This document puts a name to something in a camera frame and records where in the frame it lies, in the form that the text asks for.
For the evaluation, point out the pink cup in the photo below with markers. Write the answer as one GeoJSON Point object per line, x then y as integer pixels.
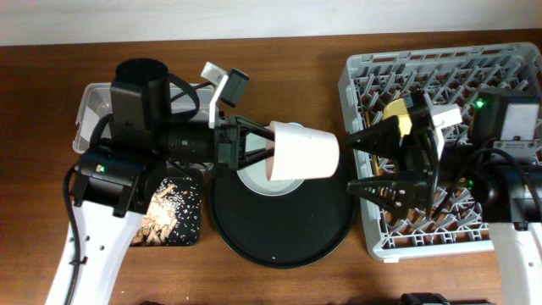
{"type": "Point", "coordinates": [301, 153]}

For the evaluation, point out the wooden chopstick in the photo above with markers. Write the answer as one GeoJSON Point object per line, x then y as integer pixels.
{"type": "Point", "coordinates": [376, 169]}

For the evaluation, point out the grey plate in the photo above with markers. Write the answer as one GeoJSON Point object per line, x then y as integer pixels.
{"type": "Point", "coordinates": [254, 177]}

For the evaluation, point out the black round tray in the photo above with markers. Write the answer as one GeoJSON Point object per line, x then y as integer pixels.
{"type": "Point", "coordinates": [288, 231]}

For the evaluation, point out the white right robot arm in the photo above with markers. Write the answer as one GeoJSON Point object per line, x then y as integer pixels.
{"type": "Point", "coordinates": [497, 167]}

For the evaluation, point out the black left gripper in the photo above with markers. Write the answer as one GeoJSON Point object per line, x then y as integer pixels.
{"type": "Point", "coordinates": [232, 134]}

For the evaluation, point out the grey dishwasher rack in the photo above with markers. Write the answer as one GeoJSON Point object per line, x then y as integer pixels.
{"type": "Point", "coordinates": [449, 75]}

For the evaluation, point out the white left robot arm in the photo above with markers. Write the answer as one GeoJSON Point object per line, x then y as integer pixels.
{"type": "Point", "coordinates": [107, 192]}

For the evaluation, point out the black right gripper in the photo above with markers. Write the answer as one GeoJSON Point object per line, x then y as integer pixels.
{"type": "Point", "coordinates": [412, 186]}

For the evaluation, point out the clear plastic waste bin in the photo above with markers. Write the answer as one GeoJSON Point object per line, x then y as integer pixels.
{"type": "Point", "coordinates": [96, 103]}

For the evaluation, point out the yellow bowl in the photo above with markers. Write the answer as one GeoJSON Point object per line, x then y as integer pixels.
{"type": "Point", "coordinates": [398, 108]}

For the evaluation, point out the food scraps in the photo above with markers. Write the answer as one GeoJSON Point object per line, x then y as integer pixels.
{"type": "Point", "coordinates": [163, 212]}

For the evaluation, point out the black rectangular tray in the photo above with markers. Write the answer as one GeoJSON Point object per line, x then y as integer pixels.
{"type": "Point", "coordinates": [186, 212]}

